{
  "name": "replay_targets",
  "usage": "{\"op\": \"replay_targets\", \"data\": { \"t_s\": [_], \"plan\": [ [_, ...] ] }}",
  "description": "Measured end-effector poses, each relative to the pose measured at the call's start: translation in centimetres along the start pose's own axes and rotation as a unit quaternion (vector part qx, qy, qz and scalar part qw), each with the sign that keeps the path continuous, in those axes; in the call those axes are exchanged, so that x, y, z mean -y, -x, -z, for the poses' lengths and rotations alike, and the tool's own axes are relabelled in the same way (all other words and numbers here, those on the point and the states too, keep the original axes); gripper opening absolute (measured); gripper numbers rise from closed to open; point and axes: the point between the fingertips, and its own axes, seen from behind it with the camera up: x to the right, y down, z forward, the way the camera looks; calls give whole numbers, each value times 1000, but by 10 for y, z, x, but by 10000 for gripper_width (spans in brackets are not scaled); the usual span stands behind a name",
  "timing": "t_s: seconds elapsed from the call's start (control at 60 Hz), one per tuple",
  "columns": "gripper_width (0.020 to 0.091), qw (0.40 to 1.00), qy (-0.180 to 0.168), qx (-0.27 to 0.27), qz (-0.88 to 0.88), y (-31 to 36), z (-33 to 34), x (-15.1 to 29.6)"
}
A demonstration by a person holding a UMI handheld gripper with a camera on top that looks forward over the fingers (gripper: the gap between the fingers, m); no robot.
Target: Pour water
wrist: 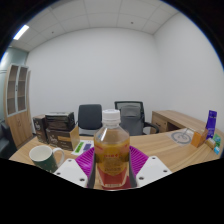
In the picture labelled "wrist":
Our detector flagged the small ceiling light panel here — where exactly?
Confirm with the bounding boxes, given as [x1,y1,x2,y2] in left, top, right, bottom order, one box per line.
[12,24,30,41]

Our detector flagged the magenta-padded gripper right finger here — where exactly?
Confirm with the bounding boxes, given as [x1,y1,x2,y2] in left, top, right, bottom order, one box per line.
[128,145,174,188]

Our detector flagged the tall purple box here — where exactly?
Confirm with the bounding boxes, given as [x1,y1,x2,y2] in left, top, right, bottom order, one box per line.
[205,109,218,140]

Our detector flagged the white printed leaflet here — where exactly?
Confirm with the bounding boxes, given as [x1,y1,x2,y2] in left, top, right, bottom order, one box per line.
[70,139,95,157]

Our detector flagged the black leather sofa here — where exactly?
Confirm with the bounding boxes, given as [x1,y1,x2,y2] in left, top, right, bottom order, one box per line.
[0,121,18,160]

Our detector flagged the dark box with brown side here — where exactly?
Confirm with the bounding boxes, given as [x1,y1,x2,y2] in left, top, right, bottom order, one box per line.
[45,125,81,152]

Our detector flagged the wooden glass-door shelf cabinet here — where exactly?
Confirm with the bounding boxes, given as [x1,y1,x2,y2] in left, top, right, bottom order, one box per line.
[3,63,34,148]

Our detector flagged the grey mesh office chair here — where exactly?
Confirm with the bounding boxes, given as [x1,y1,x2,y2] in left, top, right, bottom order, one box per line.
[114,100,160,137]

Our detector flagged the wooden side desk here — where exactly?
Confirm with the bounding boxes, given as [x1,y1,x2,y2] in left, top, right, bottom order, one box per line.
[150,110,209,134]

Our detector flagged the flat green box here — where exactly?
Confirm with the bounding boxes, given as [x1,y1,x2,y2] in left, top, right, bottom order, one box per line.
[212,133,223,148]

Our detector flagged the round white paper disc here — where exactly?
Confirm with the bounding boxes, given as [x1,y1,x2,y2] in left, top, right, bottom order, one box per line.
[166,128,195,147]

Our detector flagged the orange cardboard box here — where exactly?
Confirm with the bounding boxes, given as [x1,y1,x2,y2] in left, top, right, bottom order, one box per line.
[190,128,209,149]

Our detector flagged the green and white mug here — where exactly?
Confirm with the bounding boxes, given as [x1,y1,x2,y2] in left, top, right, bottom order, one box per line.
[28,144,66,174]

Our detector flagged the black office chair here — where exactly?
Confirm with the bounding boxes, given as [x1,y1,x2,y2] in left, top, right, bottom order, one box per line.
[77,103,103,137]

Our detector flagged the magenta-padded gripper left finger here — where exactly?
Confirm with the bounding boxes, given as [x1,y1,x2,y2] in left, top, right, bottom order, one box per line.
[53,147,97,189]

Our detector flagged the small tan box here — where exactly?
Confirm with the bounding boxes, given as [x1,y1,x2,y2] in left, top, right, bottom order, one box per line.
[204,137,218,150]

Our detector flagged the yellow drink bottle white cap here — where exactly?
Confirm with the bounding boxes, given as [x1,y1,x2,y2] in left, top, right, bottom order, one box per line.
[93,108,131,190]

